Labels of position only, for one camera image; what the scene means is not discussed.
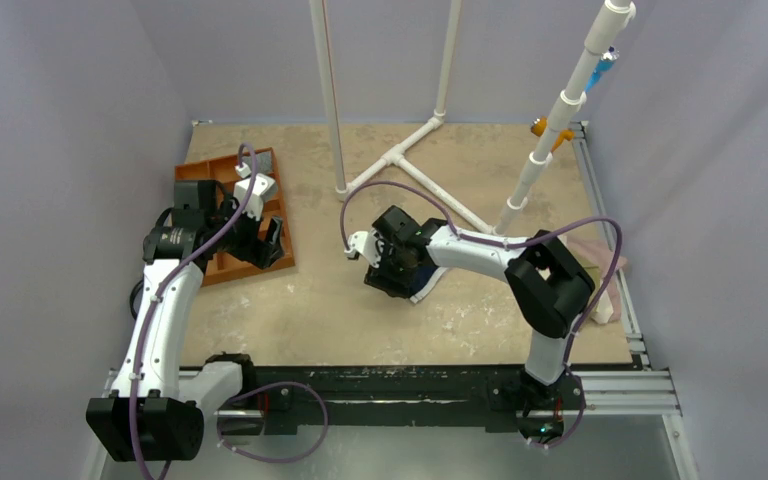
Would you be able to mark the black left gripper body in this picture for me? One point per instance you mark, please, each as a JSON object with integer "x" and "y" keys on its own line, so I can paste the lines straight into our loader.
{"x": 241, "y": 237}

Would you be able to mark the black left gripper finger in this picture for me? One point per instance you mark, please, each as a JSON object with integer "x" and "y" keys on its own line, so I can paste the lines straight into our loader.
{"x": 273, "y": 240}
{"x": 263, "y": 256}

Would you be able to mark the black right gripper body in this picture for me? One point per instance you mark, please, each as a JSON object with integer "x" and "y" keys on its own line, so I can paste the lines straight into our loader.
{"x": 387, "y": 266}

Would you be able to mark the navy blue underwear white trim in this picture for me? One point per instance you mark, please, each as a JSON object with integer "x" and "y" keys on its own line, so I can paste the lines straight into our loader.
{"x": 424, "y": 281}

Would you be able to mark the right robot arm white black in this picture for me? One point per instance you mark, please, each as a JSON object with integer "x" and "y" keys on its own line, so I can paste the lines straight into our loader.
{"x": 551, "y": 288}

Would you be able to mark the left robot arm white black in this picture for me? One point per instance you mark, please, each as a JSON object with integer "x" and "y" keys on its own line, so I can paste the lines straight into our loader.
{"x": 150, "y": 413}

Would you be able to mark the orange compartment tray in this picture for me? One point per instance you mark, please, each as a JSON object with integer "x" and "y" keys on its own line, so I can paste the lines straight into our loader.
{"x": 228, "y": 217}

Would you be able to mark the grey folded cloth in tray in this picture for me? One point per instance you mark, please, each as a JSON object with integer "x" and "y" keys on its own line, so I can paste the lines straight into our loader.
{"x": 264, "y": 161}

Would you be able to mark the white PVC angled pole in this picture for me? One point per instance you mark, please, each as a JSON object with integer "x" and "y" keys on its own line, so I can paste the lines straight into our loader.
{"x": 611, "y": 19}

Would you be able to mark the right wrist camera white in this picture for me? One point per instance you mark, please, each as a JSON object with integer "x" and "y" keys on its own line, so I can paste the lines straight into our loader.
{"x": 366, "y": 244}

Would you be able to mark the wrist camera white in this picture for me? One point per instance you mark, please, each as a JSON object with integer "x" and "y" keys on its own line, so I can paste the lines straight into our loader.
{"x": 366, "y": 244}
{"x": 254, "y": 191}

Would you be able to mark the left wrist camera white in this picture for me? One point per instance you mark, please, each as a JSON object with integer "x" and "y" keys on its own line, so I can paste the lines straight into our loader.
{"x": 254, "y": 191}

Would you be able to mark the white PVC pipe frame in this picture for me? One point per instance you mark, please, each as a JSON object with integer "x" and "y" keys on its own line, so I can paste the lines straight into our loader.
{"x": 393, "y": 65}

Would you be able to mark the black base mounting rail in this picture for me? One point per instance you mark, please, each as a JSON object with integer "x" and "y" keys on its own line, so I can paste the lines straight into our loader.
{"x": 495, "y": 398}

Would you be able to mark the aluminium extrusion frame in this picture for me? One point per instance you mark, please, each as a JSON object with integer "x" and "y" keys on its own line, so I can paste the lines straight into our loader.
{"x": 636, "y": 391}

